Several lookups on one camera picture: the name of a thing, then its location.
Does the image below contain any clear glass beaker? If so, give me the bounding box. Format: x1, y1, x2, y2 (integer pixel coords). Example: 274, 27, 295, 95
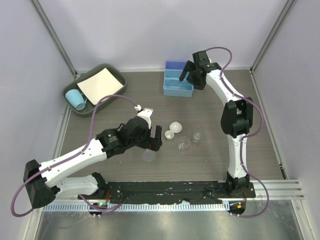
176, 136, 191, 152

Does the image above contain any blue tiered organizer box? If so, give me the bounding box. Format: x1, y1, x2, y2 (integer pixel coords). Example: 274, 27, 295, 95
163, 61, 194, 98

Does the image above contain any small clear glass bottle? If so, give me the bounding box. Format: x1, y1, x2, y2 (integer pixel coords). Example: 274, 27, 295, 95
192, 132, 202, 147

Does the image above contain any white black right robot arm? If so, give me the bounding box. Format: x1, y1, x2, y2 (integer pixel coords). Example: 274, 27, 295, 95
179, 50, 253, 198

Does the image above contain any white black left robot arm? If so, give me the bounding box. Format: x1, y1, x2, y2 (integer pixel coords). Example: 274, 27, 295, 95
23, 116, 162, 209

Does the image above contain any small white ceramic bowl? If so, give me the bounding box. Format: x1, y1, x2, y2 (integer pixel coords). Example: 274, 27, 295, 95
164, 130, 175, 140

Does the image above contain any large white ceramic bowl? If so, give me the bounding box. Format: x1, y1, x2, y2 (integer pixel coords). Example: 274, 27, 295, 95
169, 121, 183, 134

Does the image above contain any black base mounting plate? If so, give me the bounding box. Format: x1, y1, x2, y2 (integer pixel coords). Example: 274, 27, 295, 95
83, 181, 256, 205

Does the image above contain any white square plate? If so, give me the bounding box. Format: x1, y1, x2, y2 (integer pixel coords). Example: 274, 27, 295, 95
77, 68, 124, 106

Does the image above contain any dark green plastic tray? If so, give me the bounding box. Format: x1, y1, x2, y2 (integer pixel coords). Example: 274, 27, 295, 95
62, 63, 127, 117

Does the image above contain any light blue mug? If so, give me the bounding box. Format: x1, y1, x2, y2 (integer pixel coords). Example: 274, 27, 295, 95
65, 89, 87, 111

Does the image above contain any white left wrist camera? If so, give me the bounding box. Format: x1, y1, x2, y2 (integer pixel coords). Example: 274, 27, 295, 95
134, 104, 154, 129

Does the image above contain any white slotted cable duct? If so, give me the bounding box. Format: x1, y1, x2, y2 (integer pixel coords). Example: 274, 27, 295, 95
42, 201, 230, 213

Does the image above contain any aluminium rail profile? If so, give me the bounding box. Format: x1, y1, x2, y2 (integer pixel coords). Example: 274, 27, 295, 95
252, 179, 305, 200

